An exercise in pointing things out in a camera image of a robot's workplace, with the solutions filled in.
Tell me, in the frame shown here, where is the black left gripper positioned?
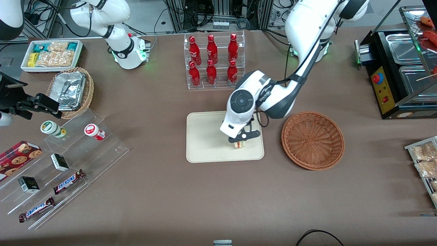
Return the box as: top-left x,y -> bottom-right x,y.
228,118 -> 262,144

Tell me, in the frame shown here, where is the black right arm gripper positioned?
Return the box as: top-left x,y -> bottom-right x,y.
0,72 -> 63,119

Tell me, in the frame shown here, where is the beige plastic tray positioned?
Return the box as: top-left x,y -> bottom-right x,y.
186,111 -> 265,164

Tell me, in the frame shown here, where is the tan wicker basket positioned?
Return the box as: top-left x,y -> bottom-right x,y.
46,67 -> 95,120

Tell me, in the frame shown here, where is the brown round wicker basket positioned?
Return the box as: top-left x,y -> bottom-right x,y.
281,111 -> 345,170

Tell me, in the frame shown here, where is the tray of packaged snacks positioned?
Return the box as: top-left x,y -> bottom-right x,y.
404,136 -> 437,209

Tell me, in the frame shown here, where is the green and white jar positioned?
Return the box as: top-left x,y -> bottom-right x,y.
40,121 -> 67,138

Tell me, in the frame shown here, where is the stack of foil trays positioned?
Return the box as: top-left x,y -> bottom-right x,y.
54,71 -> 86,110

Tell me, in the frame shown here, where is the white snack bin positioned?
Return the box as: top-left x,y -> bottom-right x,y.
20,40 -> 84,73

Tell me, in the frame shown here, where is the red and white jar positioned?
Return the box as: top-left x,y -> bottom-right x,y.
84,124 -> 106,141

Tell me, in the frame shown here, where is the small black box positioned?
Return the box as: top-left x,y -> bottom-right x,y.
51,153 -> 70,172
18,176 -> 40,193

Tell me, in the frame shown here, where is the red cookie box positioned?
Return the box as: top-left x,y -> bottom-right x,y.
0,141 -> 43,181

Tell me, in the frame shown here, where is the clear acrylic bottle rack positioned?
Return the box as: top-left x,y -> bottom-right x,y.
184,31 -> 246,90

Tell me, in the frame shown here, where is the red cola bottle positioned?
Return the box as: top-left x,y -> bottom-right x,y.
189,36 -> 202,66
228,33 -> 239,63
206,59 -> 217,85
189,61 -> 201,87
207,34 -> 218,65
227,60 -> 238,85

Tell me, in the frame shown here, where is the clear acrylic step display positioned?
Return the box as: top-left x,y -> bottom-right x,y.
0,109 -> 130,230

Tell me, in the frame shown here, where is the Snickers chocolate bar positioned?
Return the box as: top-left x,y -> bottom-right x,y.
53,169 -> 86,195
19,197 -> 55,223

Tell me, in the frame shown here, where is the black food warmer appliance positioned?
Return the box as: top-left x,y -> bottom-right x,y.
354,0 -> 437,120

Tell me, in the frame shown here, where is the steel warmer pan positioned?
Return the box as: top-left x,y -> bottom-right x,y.
386,33 -> 424,65
399,65 -> 437,103

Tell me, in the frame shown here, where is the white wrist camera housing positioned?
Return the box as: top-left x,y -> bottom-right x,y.
220,118 -> 240,139

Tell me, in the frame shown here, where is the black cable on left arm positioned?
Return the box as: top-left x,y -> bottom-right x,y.
254,76 -> 302,128

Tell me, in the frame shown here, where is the black cable loop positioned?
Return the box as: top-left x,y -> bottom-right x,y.
295,230 -> 345,246

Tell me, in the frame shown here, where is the aluminium equipment frame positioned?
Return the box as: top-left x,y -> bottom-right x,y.
163,0 -> 294,33

